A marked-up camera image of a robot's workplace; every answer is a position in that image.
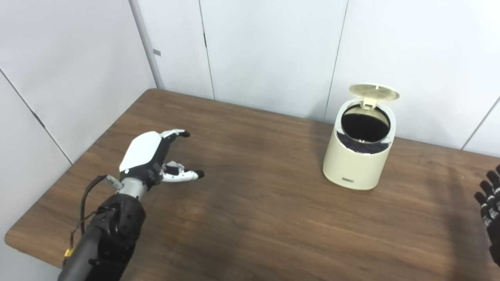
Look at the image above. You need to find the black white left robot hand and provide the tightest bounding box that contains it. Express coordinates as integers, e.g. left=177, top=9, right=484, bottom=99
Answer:
left=118, top=129, right=205, bottom=192

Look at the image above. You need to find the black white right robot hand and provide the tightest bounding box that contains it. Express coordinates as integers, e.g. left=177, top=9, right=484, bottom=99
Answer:
left=474, top=164, right=500, bottom=268

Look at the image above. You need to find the cream-colored round bin lid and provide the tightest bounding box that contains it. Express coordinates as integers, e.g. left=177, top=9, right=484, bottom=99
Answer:
left=349, top=83, right=400, bottom=108

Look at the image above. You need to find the cream-colored round bin body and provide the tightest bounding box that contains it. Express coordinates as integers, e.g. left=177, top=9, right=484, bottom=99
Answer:
left=323, top=98, right=396, bottom=191

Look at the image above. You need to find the black bin liner bag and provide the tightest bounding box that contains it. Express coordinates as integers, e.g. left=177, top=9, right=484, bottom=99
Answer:
left=337, top=103, right=392, bottom=156

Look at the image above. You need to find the thick black left wrist cable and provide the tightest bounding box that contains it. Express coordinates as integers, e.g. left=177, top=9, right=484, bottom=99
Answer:
left=80, top=175, right=123, bottom=235

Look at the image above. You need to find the thin black left arm wire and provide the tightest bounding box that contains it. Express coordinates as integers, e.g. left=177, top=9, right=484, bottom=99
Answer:
left=64, top=211, right=118, bottom=258

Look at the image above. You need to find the grey wall corner post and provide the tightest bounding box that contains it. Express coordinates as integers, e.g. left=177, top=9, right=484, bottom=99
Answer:
left=129, top=0, right=166, bottom=90

